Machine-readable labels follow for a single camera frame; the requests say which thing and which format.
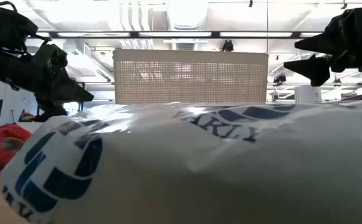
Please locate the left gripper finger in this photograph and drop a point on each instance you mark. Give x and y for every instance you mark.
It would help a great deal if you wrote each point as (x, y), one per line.
(73, 91)
(51, 56)

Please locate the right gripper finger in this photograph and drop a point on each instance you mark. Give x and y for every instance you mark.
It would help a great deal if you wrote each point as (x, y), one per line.
(321, 43)
(317, 68)

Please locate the white tube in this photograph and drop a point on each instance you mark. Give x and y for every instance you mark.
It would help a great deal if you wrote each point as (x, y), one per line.
(306, 93)

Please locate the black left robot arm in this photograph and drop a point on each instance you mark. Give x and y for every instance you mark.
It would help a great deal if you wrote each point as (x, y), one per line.
(0, 40)

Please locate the white perforated plastic basket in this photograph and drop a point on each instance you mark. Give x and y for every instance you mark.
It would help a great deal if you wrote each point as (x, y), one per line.
(190, 77)

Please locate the person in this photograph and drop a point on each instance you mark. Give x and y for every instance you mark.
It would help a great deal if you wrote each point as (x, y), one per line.
(53, 113)

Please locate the black ceiling fixture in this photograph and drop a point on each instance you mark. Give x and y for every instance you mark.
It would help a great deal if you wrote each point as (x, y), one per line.
(279, 78)

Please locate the thin vertical pole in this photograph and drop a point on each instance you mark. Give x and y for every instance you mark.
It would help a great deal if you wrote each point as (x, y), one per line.
(267, 28)

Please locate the white packet with blue print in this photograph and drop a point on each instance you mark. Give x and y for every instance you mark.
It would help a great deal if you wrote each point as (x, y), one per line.
(199, 171)

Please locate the black overhead frame bar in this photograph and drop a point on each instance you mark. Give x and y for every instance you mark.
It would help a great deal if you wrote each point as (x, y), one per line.
(215, 34)

